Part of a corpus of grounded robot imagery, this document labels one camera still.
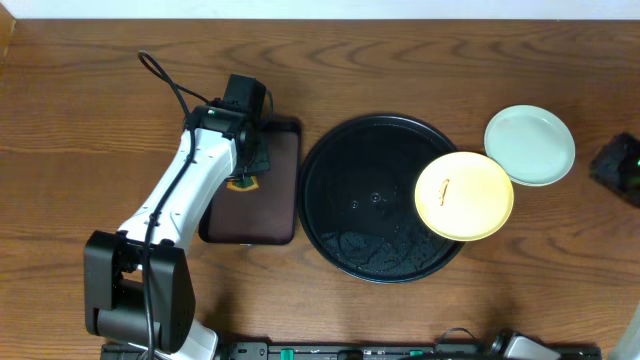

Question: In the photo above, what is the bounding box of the yellow green sponge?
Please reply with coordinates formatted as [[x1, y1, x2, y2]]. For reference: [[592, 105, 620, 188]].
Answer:
[[226, 176, 259, 192]]

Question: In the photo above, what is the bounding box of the mint green plate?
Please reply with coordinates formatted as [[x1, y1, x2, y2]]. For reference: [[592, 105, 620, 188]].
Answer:
[[484, 105, 576, 187]]

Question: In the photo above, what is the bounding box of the yellow plate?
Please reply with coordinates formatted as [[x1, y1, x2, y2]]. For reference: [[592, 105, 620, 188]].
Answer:
[[414, 152, 514, 242]]

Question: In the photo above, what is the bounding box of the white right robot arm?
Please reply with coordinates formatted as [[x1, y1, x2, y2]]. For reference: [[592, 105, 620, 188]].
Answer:
[[489, 132, 639, 360]]

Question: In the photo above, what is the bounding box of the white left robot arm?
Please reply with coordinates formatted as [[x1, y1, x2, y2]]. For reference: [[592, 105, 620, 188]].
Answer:
[[84, 74, 273, 359]]

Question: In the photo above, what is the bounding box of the rectangular black water tray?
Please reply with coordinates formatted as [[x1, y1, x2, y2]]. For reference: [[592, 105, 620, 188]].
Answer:
[[198, 115, 302, 245]]

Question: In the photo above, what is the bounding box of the round black tray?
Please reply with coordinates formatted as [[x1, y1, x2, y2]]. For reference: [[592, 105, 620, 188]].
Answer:
[[297, 114, 463, 284]]

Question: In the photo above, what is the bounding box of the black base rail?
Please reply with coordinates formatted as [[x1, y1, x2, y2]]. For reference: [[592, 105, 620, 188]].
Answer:
[[100, 342, 603, 360]]

